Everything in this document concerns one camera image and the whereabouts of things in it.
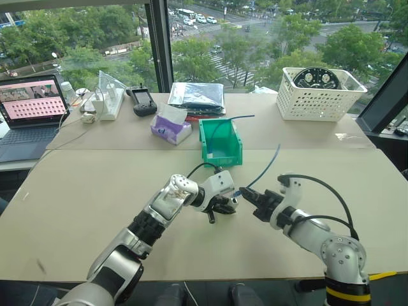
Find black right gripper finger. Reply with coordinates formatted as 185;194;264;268
242;194;261;210
239;187;261;200

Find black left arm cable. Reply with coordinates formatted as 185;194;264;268
186;162;224;179

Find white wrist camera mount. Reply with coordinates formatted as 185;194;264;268
277;174;303;208
198;170;236;213

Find stack of dark plastic bags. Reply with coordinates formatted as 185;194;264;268
167;82;228;117

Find purple tissue pack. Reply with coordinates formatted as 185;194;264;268
150;102;193;147

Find red flat item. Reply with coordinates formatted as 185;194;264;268
184;113;224;122

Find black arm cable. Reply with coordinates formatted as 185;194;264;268
186;162;224;179
279;173;360;242

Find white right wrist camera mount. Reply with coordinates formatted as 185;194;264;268
277;174;303;208

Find black window mullion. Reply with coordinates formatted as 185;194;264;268
144;0;175;94

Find blue network cable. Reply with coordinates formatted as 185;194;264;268
208;113;256;157
233;143;282;196

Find black slanted window frame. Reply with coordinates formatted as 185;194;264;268
356;58;408;138

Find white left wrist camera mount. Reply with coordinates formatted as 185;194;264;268
198;170;236;213

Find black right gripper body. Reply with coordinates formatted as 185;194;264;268
252;189;285;222

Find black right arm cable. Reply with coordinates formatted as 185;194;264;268
279;173;360;242

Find grey laptop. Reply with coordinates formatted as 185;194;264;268
0;74;71;164

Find green plastic bin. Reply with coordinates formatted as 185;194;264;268
198;117;244;167

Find clear plastic bag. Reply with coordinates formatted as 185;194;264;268
98;69;127;92

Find white power strip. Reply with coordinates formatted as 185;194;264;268
94;87;126;122

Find black round device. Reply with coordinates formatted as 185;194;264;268
293;67;343;91

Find black remote controller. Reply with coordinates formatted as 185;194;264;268
126;84;158;118

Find white perforated plastic basket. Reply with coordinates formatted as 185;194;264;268
275;66;368;122

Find clear plastic bottle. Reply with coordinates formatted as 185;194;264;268
60;81;78;108

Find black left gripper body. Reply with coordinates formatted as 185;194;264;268
203;196;229;224

